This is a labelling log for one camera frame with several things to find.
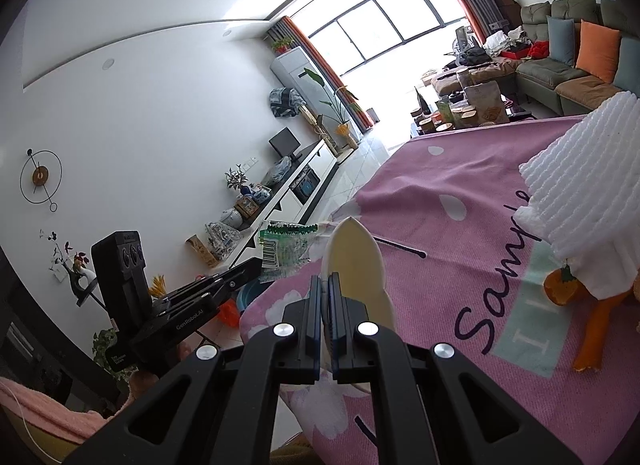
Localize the white standing air conditioner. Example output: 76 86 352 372
270 46 362 146

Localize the green snack wrapper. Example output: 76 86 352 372
256 222 319 284

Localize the orange cushion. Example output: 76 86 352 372
575 20 622 84

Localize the blue cushion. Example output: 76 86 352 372
612 50 640 97
545 15 577 67

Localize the white tv cabinet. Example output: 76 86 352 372
220 138 352 267

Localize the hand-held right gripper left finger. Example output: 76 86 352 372
62 275 324 465

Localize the blue white porcelain vase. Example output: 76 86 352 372
240 184 274 205

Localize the tall leafy plant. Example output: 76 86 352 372
302 68 362 127

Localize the black monitor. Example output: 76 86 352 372
268 128 303 159

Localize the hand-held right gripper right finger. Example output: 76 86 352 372
326 271 585 465

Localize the pile of white clothes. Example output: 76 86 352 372
482 28 531 59

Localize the white foam fruit net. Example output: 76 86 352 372
515 92 640 302

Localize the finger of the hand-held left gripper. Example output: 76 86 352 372
170 257 264 298
165 268 264 311

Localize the dark bag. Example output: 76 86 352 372
269 86 306 119

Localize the small bonsai plant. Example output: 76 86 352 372
224 165 250 192

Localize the large window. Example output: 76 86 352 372
290 0 472 92

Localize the cream pointed fruit peel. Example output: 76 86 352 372
320 215 397 387

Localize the brown cardboard box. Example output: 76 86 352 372
495 0 524 29

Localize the brown paper bag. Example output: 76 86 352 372
462 80 511 126

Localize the green sofa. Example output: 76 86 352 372
515 0 640 117

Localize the clear plastic bag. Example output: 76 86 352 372
205 220 241 261

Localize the long orange peel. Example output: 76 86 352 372
572 290 631 374

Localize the round wire wall clock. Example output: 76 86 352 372
20 148 64 214

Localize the blue basin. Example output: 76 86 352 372
235 280 274 311

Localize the green potted plant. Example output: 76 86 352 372
92 327 136 386

